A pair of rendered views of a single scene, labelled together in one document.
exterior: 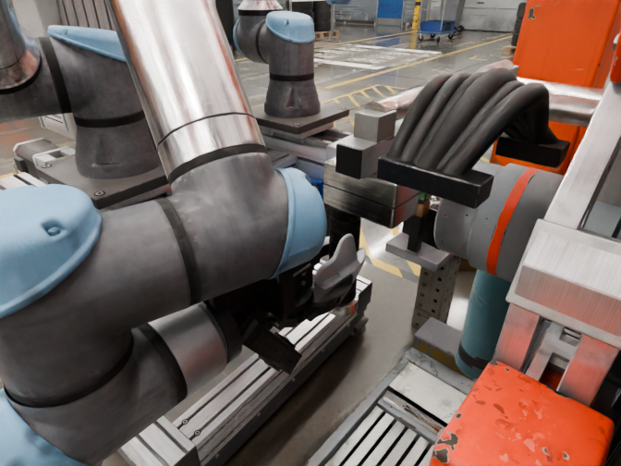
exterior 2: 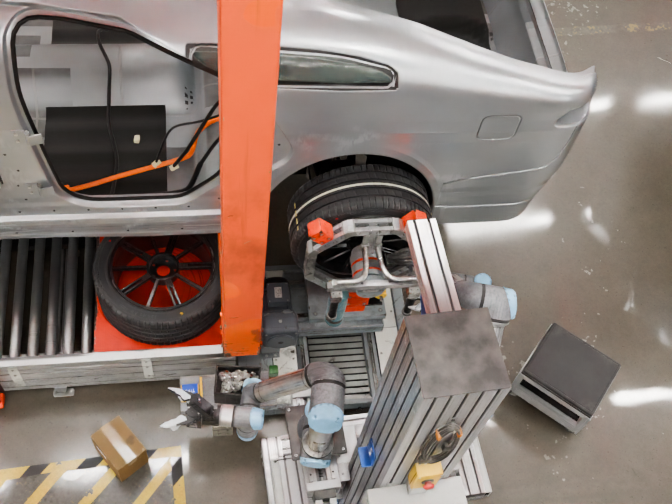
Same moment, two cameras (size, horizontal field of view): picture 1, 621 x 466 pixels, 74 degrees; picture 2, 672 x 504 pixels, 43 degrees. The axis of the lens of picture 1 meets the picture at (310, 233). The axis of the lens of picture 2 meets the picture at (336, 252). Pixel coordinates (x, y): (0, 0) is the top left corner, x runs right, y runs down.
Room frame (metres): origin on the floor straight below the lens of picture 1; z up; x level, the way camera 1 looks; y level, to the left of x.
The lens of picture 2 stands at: (2.21, 0.66, 4.13)
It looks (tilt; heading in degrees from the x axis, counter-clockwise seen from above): 58 degrees down; 212
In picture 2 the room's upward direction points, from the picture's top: 11 degrees clockwise
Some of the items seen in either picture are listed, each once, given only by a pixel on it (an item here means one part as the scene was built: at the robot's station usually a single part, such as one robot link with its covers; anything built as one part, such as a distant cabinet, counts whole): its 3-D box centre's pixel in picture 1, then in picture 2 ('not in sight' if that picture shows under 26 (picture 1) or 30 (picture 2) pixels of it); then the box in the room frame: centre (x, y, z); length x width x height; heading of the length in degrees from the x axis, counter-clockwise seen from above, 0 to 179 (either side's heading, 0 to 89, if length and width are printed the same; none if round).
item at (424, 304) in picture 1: (437, 280); (221, 410); (1.17, -0.45, 0.21); 0.10 x 0.10 x 0.42; 48
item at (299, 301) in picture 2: not in sight; (332, 300); (0.32, -0.49, 0.13); 0.50 x 0.36 x 0.10; 138
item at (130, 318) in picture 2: not in sight; (164, 275); (0.92, -1.10, 0.39); 0.66 x 0.66 x 0.24
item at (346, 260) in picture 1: (345, 256); not in sight; (0.37, -0.04, 0.85); 0.09 x 0.03 x 0.06; 130
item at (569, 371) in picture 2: not in sight; (562, 379); (-0.16, 0.67, 0.17); 0.43 x 0.36 x 0.34; 96
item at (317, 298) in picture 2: not in sight; (347, 282); (0.27, -0.46, 0.32); 0.40 x 0.30 x 0.28; 138
